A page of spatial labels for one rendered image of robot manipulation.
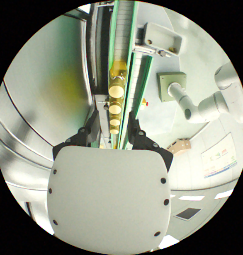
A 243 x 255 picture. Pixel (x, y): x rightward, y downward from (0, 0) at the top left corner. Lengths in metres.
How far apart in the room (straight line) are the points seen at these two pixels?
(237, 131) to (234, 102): 3.34
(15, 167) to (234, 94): 0.42
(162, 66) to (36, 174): 0.73
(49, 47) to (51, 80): 0.08
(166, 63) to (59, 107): 0.63
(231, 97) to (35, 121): 0.41
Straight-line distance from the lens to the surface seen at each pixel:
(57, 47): 0.22
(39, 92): 0.17
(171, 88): 0.63
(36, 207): 0.23
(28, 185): 0.17
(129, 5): 0.54
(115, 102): 0.22
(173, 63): 0.67
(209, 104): 0.38
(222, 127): 3.73
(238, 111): 0.29
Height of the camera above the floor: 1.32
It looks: 34 degrees down
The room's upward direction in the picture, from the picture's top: 179 degrees counter-clockwise
